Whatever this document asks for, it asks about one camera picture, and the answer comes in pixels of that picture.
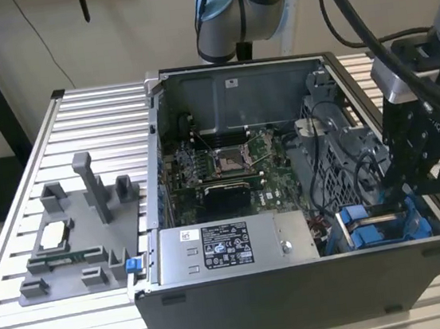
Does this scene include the black RAM slot bank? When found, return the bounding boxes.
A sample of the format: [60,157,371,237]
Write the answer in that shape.
[198,126,251,150]

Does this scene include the blue bay clip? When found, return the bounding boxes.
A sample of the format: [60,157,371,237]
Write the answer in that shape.
[403,191,434,241]

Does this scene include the hard disk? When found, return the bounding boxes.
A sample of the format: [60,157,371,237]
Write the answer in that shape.
[338,198,408,229]

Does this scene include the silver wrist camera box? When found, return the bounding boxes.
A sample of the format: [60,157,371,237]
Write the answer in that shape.
[368,54,422,108]

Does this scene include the grey metal disk bay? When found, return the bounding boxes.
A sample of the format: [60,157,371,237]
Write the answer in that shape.
[280,82,435,260]

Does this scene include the silver power supply unit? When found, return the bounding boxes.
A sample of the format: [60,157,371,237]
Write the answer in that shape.
[151,207,322,287]

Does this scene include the black hanging rod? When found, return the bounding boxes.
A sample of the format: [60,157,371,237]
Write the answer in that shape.
[77,0,92,25]

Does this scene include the thin metal locking lever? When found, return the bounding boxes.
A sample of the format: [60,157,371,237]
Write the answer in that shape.
[194,130,215,154]

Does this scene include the green motherboard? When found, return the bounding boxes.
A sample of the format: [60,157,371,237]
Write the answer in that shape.
[159,121,316,229]

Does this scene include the silver CPU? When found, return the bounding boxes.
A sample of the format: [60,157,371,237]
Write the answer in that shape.
[37,220,73,251]

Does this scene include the blue disk carrier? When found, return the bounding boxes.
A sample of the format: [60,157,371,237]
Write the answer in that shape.
[350,228,381,252]

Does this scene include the black open PC case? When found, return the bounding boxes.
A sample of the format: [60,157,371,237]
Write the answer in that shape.
[101,35,440,329]

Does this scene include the thin black wall cable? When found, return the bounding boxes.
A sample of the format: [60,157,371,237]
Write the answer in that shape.
[10,0,77,96]

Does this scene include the long black wire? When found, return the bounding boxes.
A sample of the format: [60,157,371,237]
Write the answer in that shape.
[298,96,358,218]

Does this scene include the black graphics card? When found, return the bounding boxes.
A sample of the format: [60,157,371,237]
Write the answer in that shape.
[174,177,266,225]

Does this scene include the grey parts rack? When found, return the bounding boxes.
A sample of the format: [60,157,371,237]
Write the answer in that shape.
[2,145,154,308]

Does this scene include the thick black gripper cables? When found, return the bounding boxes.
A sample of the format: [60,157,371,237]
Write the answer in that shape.
[317,0,440,140]

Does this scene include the CPU socket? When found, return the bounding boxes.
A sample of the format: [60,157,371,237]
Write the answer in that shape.
[210,144,254,176]

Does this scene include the black arm joint cable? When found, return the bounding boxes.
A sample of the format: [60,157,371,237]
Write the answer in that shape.
[191,0,215,29]

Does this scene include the blue case latch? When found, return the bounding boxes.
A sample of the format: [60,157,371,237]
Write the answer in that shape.
[122,254,147,275]

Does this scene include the red wire bundle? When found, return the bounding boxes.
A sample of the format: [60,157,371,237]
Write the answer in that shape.
[307,209,335,243]

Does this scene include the black disk power wire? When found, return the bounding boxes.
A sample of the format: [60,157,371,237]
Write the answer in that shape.
[352,150,388,198]

